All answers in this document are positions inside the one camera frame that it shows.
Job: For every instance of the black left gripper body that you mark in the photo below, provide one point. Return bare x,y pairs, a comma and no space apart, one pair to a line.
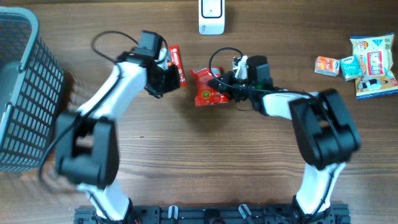
167,80

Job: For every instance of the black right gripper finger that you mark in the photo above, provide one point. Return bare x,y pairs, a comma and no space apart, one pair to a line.
219,87
226,78

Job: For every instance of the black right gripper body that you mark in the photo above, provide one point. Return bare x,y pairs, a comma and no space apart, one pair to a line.
237,94

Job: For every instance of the red Hacks candy bag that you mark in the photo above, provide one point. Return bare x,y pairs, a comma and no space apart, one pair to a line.
206,95

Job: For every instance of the red coffee stick sachet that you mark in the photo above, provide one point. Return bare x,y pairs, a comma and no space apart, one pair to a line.
177,60

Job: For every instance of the orange small carton box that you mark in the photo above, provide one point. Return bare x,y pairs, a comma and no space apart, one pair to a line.
327,66

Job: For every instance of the teal Kleenex tissue pack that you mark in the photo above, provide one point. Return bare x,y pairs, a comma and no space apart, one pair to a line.
350,68

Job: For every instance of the yellow white snack bag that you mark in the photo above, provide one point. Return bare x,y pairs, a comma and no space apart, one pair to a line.
374,54

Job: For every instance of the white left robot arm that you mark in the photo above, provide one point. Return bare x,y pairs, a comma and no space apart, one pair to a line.
86,143

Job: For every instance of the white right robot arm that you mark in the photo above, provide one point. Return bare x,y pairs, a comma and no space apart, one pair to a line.
324,130

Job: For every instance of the white barcode scanner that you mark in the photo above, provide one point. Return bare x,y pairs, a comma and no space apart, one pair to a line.
211,17

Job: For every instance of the grey plastic shopping basket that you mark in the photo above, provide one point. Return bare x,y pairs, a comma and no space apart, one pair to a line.
32,85

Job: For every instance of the black aluminium mounting rail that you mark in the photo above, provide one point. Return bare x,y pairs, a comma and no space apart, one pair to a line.
268,214

